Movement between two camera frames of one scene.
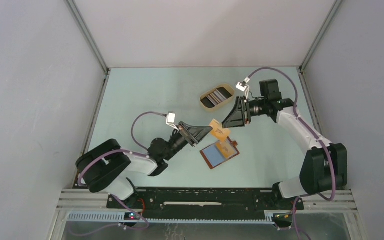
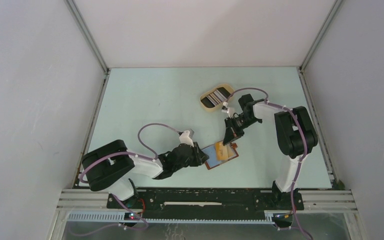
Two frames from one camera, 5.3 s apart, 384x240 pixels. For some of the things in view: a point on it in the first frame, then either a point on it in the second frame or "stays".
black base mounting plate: x=192 y=200 stays
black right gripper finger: x=229 y=123 to x=230 y=135
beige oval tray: x=228 y=87 stays
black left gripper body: x=178 y=135 to x=194 y=160
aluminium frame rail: x=76 y=200 stays
